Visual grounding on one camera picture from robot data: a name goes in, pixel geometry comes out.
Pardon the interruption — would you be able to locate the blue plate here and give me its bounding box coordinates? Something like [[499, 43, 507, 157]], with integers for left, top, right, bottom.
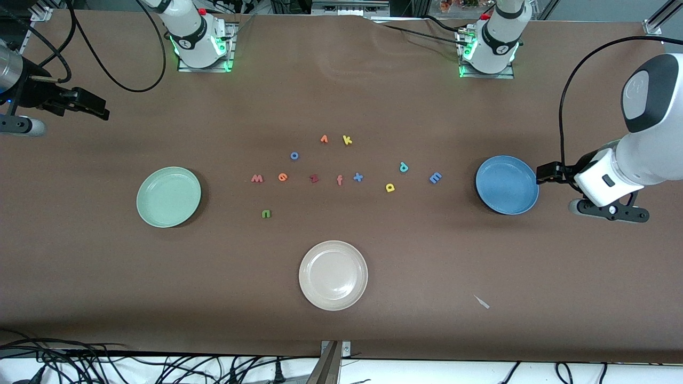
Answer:
[[475, 155, 540, 215]]

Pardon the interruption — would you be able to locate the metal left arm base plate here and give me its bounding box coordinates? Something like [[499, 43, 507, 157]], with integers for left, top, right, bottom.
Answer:
[[458, 27, 516, 80]]

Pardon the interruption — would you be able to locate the black cable to arm base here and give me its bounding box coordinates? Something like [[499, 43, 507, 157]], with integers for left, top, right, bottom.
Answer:
[[368, 15, 475, 51]]

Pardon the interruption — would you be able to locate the brown table cover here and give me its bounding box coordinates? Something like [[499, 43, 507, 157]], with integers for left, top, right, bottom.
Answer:
[[0, 10, 683, 363]]

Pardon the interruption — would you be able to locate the aluminium frame profile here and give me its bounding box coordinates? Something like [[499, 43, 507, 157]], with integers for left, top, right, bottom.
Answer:
[[29, 0, 54, 23], [643, 0, 683, 37]]

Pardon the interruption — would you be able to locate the aluminium post with bracket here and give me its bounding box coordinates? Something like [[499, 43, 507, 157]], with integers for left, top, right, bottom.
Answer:
[[305, 340, 352, 384]]

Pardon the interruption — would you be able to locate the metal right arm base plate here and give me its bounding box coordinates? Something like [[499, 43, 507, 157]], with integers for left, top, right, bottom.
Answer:
[[178, 22, 236, 73]]

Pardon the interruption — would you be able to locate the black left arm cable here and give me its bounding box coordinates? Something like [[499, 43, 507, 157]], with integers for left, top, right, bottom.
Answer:
[[558, 35, 683, 167]]

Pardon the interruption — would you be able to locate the beige plate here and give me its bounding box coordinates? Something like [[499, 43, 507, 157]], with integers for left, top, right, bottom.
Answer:
[[298, 240, 369, 311]]

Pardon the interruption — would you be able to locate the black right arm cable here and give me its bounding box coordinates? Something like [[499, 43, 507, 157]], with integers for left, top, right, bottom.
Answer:
[[0, 0, 167, 93]]

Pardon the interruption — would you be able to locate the grey metal equipment box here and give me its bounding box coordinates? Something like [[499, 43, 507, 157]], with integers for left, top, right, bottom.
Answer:
[[311, 0, 391, 17]]

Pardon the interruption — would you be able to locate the green plate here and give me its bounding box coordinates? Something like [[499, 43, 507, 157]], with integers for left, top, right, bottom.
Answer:
[[136, 166, 202, 229]]

